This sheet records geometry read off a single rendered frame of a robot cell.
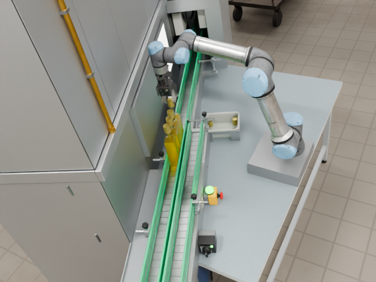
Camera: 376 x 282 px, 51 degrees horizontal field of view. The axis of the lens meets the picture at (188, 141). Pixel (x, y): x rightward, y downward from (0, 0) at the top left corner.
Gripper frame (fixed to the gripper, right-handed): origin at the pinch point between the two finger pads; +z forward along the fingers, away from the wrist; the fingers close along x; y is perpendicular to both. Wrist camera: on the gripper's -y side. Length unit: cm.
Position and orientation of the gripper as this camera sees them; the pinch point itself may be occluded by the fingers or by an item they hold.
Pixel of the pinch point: (170, 100)
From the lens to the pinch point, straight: 210.2
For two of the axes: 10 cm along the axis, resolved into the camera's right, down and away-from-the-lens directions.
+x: 9.8, -0.4, -2.0
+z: 1.7, 7.2, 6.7
